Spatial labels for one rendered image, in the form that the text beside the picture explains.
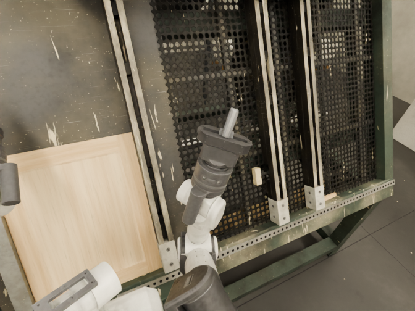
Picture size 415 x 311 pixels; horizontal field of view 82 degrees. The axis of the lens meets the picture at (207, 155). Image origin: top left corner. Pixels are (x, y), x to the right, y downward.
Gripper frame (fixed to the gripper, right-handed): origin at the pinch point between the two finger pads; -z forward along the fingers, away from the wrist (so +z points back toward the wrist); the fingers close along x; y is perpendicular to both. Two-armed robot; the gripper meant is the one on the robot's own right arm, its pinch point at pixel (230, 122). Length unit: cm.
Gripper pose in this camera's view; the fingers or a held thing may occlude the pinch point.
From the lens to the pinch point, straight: 52.5
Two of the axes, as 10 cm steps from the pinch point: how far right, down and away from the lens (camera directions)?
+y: 1.1, -4.7, 8.7
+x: -9.6, -2.9, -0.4
